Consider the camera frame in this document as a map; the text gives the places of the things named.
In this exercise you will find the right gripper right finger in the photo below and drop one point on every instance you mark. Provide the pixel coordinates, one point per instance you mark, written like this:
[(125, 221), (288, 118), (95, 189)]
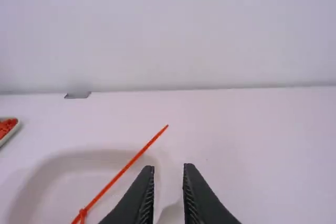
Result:
[(202, 200)]

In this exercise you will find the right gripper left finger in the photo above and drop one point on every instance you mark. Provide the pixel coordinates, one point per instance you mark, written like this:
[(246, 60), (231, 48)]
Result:
[(134, 200)]

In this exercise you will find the white dish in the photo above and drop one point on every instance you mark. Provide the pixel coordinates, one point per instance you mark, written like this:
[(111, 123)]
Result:
[(52, 190)]

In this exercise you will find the pale tray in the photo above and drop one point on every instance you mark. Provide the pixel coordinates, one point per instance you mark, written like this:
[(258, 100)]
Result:
[(14, 133)]

